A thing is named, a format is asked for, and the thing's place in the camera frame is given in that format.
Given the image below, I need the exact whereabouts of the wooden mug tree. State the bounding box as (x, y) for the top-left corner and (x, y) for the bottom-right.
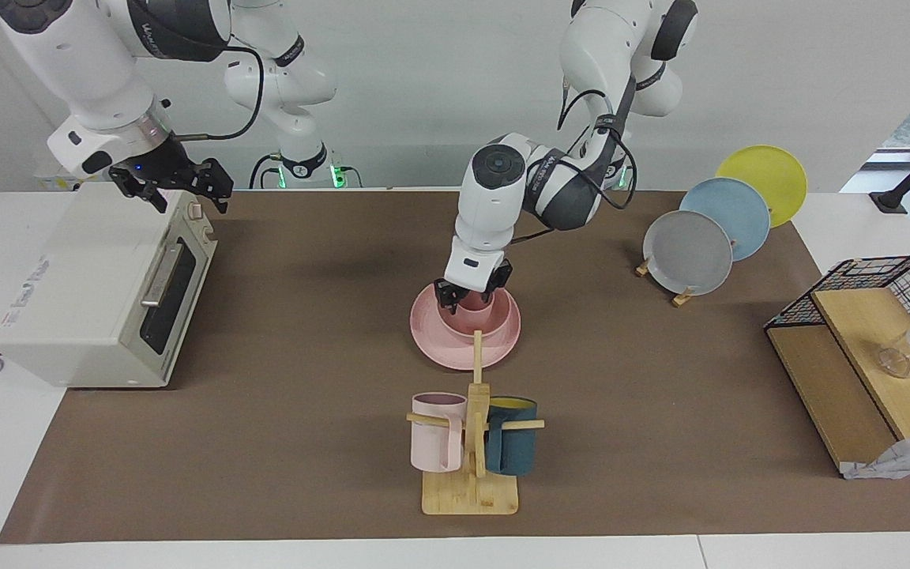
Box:
(406, 330), (546, 516)

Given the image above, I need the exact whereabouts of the brown table mat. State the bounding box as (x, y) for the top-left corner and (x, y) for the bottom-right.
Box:
(0, 190), (910, 545)

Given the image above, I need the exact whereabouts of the pink mug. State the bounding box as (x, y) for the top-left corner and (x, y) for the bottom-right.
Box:
(411, 392), (469, 473)

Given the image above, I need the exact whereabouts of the yellow plate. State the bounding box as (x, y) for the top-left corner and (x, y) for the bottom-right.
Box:
(716, 145), (809, 229)

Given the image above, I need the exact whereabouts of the beige toaster oven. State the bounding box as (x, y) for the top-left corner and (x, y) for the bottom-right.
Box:
(0, 180), (219, 390)

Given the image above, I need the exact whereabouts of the light blue plate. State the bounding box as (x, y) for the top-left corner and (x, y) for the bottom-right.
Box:
(679, 177), (772, 262)

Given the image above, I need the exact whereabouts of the clear glass cup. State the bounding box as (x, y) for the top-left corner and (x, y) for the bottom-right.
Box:
(875, 345), (910, 379)

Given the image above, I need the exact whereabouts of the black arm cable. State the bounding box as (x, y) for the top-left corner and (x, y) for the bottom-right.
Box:
(512, 75), (639, 242)
(163, 43), (268, 145)

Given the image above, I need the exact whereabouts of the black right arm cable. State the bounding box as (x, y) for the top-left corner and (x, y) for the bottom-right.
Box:
(163, 43), (268, 145)

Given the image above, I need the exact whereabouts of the dark teal mug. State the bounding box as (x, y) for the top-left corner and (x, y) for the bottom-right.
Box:
(484, 397), (540, 477)

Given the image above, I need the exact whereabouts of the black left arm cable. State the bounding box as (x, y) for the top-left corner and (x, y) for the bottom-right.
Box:
(512, 75), (639, 242)

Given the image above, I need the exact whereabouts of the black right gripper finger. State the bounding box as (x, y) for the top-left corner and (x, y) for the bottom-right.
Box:
(186, 187), (230, 216)
(196, 157), (235, 200)

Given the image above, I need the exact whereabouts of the wooden plate rack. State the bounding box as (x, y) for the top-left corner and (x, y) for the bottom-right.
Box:
(635, 237), (740, 308)

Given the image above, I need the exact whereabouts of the grey plate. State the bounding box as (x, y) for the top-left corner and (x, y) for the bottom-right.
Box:
(643, 210), (734, 296)

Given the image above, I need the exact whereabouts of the wooden shelf with wire mesh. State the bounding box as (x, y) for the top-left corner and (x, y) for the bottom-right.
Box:
(763, 254), (910, 480)

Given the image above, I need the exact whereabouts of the pink speckled plate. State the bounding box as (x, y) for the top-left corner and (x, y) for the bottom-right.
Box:
(410, 282), (522, 371)

